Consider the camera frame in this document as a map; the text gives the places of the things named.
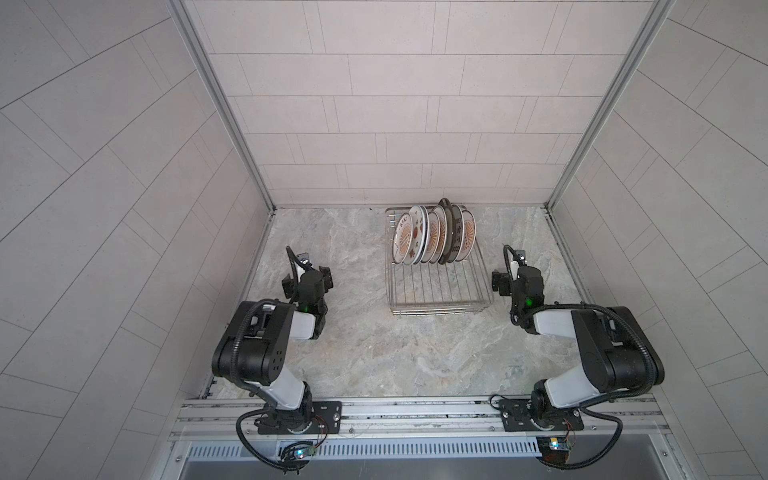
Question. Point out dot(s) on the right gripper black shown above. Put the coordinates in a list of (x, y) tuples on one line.
[(500, 282)]

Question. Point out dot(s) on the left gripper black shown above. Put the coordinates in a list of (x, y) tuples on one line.
[(325, 276)]

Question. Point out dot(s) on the dark striped rim cream plate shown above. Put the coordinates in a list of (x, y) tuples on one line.
[(455, 231)]

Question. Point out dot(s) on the white blue-rim watermelon plate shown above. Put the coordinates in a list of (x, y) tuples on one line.
[(418, 215)]

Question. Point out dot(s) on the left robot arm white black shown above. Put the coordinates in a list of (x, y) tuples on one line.
[(251, 353)]

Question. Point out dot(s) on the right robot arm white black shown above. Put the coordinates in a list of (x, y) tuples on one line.
[(616, 359)]

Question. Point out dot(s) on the white plate orange rear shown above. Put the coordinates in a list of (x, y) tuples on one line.
[(469, 234)]

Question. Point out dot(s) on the white plate orange sunburst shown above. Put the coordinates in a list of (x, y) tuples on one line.
[(402, 238)]

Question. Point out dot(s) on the white plate red pattern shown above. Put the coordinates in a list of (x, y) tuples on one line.
[(433, 234)]

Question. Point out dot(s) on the white plate red text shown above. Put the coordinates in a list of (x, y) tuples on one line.
[(442, 233)]

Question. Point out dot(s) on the right circuit board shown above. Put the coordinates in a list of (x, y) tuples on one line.
[(554, 450)]

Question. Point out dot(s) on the circuit board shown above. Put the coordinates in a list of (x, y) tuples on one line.
[(298, 452), (554, 450)]

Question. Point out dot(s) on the left circuit board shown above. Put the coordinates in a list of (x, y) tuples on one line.
[(298, 452)]

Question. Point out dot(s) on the steel wire dish rack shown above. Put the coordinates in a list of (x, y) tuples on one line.
[(434, 289)]

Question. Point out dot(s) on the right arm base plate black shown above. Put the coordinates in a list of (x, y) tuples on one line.
[(526, 415)]

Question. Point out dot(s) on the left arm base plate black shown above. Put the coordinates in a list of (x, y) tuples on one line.
[(320, 418)]

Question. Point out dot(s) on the aluminium mounting rail frame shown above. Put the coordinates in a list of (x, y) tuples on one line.
[(412, 428)]

